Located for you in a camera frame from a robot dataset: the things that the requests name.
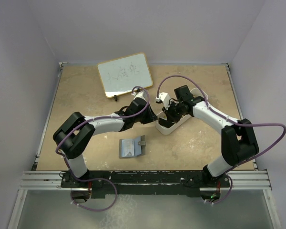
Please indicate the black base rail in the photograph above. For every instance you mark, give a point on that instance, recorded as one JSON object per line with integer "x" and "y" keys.
{"x": 137, "y": 182}

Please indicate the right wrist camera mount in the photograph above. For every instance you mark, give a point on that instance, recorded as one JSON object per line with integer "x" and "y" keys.
{"x": 163, "y": 98}

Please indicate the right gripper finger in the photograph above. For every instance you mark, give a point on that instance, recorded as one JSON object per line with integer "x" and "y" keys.
{"x": 164, "y": 123}
{"x": 176, "y": 118}

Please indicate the grey card holder wallet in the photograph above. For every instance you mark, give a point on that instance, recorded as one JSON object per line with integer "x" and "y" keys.
{"x": 139, "y": 147}

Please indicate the white VIP card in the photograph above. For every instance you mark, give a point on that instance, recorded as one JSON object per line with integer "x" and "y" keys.
{"x": 127, "y": 148}

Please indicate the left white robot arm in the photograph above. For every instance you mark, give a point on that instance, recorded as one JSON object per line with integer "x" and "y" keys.
{"x": 75, "y": 133}

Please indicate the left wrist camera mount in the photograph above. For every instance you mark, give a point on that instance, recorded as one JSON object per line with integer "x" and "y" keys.
{"x": 140, "y": 94}

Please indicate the small whiteboard wooden frame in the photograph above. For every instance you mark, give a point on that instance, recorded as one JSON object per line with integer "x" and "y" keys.
{"x": 121, "y": 75}

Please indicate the white oblong plastic tray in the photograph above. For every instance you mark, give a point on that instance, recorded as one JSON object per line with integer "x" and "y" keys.
{"x": 167, "y": 131}

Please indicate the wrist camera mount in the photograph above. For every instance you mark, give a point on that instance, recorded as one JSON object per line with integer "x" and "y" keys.
{"x": 163, "y": 98}
{"x": 140, "y": 94}

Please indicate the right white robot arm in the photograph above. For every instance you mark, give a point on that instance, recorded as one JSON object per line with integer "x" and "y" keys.
{"x": 238, "y": 140}

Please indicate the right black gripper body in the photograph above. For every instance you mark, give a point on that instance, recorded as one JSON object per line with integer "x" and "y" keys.
{"x": 174, "y": 109}

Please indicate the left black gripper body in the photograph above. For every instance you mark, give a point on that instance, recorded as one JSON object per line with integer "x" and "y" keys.
{"x": 141, "y": 118}

